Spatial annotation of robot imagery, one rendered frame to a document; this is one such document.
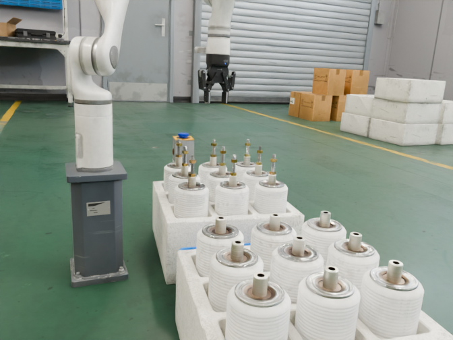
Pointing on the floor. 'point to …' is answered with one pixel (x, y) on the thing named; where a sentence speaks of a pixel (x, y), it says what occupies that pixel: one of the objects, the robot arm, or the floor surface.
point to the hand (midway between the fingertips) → (216, 99)
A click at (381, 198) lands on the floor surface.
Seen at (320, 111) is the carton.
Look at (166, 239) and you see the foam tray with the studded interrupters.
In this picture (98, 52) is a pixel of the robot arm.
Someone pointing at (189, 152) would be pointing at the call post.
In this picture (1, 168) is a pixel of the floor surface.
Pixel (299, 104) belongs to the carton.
